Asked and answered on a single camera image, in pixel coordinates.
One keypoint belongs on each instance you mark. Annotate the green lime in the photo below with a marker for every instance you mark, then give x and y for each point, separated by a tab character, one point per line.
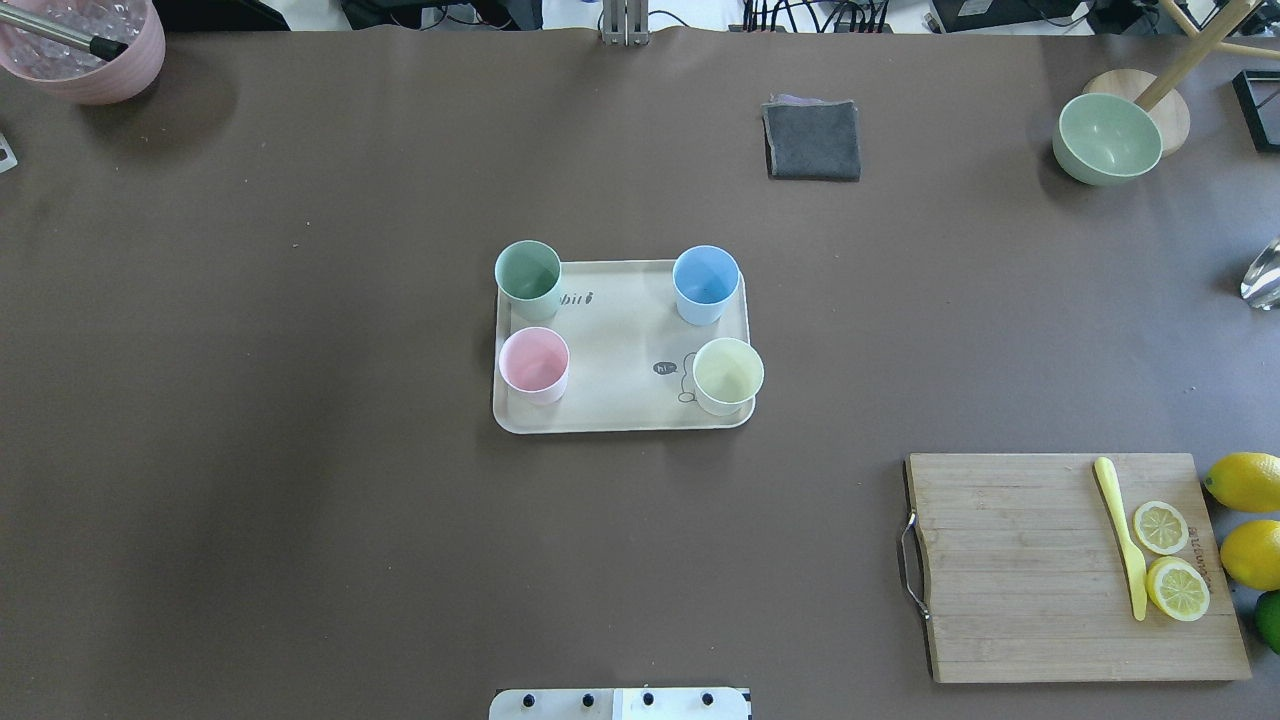
1266	617

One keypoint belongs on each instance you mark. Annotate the gray folded cloth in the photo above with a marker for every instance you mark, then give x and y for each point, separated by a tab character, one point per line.
812	140

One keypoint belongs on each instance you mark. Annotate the pink bowl with ice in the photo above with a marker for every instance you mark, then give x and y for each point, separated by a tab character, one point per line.
80	77

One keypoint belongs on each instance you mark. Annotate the pink plastic cup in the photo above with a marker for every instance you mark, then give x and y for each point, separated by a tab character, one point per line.
535	363

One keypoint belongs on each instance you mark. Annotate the cream plastic cup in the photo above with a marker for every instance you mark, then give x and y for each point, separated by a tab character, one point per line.
727	373

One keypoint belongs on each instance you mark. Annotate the wooden cutting board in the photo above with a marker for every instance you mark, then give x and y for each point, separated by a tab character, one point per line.
1022	580

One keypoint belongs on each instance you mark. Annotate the yellow plastic knife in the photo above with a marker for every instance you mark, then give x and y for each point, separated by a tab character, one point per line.
1134	561

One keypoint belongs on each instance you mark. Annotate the blue plastic cup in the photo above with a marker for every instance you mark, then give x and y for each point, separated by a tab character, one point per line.
705	278

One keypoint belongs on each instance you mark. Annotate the metal scoop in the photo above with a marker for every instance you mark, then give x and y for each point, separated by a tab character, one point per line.
1260	283

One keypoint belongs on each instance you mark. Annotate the green plastic cup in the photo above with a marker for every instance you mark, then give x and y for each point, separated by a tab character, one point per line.
528	273

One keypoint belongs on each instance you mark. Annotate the metal muddler tool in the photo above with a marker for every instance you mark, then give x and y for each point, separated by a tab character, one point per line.
102	47

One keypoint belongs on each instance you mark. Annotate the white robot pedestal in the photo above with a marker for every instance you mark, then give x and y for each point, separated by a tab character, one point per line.
696	702

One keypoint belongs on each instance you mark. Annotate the wooden mug tree stand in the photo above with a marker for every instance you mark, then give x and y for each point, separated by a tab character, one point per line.
1157	95

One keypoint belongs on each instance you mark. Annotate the whole yellow lemon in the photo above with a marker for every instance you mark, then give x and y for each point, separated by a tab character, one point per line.
1250	554

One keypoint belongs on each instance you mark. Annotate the cream serving tray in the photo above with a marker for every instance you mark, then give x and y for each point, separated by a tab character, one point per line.
630	355

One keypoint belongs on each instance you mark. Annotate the lemon half slice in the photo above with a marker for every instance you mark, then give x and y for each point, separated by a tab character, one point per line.
1160	527

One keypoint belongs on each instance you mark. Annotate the green bowl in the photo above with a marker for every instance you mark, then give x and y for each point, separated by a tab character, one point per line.
1104	139

